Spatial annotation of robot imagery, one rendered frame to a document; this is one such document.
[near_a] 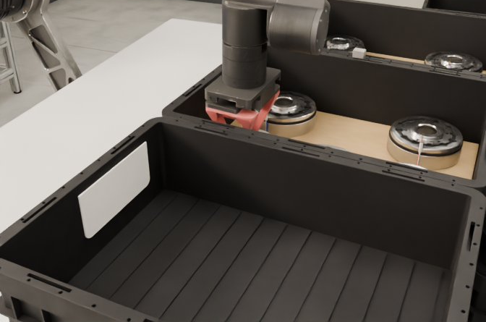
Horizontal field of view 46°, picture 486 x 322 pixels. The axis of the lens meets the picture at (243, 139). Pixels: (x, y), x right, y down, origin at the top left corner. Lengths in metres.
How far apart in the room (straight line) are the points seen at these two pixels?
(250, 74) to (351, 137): 0.24
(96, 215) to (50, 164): 0.47
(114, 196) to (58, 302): 0.20
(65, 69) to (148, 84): 0.35
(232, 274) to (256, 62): 0.26
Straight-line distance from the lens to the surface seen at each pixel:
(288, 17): 0.67
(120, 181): 0.67
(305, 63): 0.93
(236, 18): 0.68
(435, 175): 0.64
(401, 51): 1.21
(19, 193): 1.04
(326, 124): 0.92
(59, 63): 1.67
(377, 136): 0.90
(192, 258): 0.65
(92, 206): 0.64
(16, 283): 0.52
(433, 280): 0.66
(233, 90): 0.71
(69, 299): 0.49
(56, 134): 1.20
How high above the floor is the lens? 1.26
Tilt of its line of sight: 30 degrees down
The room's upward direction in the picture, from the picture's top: straight up
